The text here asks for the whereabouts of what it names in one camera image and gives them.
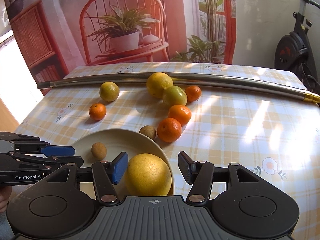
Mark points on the black exercise bike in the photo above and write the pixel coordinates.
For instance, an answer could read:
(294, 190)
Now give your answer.
(294, 53)

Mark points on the person left hand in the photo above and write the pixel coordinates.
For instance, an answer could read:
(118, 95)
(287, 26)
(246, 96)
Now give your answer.
(5, 192)

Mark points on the long steel telescopic pole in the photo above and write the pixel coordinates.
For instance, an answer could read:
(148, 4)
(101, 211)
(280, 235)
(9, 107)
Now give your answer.
(221, 81)

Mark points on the large yellow grapefruit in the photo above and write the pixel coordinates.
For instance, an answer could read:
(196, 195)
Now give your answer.
(147, 175)

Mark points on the small brown longan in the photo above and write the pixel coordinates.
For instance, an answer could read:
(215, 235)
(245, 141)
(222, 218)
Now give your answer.
(99, 150)
(148, 131)

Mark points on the yellow plaid floral tablecloth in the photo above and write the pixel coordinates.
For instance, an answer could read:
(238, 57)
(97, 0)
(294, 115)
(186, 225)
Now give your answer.
(275, 137)

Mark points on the orange mandarin front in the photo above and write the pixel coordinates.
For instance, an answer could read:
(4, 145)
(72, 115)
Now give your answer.
(169, 130)

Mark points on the large yellow lemon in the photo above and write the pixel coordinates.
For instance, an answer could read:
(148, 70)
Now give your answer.
(157, 83)

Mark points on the beige round plate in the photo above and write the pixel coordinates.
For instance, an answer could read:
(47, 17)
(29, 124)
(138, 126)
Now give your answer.
(117, 141)

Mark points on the yellow green round citrus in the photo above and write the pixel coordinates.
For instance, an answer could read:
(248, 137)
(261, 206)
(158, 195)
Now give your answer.
(109, 91)

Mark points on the orange mandarin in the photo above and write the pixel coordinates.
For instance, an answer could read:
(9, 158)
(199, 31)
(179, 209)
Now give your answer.
(97, 111)
(181, 113)
(193, 93)
(169, 130)

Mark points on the printed room backdrop cloth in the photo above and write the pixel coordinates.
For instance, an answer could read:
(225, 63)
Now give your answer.
(56, 36)

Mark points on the greenish yellow citrus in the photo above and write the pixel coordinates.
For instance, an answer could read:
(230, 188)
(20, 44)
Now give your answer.
(174, 95)

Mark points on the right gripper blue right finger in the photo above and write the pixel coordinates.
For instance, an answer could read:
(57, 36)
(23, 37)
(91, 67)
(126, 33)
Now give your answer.
(201, 175)

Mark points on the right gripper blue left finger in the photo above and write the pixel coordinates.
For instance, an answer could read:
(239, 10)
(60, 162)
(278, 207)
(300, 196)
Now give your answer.
(104, 175)

